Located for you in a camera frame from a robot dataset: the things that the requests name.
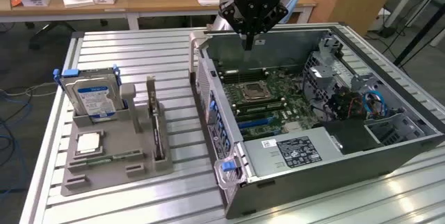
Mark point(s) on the wooden cabinet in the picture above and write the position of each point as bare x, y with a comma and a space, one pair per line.
348, 0

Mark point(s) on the wooden desk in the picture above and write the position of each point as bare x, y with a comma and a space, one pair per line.
157, 0

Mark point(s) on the metal disk bay cage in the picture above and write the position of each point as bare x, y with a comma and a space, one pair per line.
324, 73

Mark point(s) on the CPU socket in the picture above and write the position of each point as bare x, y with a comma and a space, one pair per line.
256, 91

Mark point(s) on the green motherboard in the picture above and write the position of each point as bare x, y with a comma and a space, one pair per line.
296, 109

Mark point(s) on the black metal stand pole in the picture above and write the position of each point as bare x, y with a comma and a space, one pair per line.
420, 27

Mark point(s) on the blue expansion slot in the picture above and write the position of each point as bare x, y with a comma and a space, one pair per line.
256, 122

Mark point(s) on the square silver chipset heatsink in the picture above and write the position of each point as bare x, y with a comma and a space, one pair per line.
293, 128

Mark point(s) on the hard disk with blue carrier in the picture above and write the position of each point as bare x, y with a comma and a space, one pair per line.
93, 99

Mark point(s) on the black office chair base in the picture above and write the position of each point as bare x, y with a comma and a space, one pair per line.
45, 30

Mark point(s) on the grey power supply unit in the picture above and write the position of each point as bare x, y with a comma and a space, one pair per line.
261, 164

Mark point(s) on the blue case latch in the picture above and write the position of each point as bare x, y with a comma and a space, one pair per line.
229, 167

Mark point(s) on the orange card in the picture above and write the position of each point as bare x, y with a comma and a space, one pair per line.
15, 2

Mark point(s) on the silver CPU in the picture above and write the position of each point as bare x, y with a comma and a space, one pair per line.
89, 143

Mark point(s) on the green RAM stick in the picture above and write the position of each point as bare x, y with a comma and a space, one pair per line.
105, 159

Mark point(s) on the open grey PC case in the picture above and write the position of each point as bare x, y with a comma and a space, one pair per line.
313, 187

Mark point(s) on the grey parts rack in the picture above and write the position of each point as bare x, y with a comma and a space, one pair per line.
115, 172

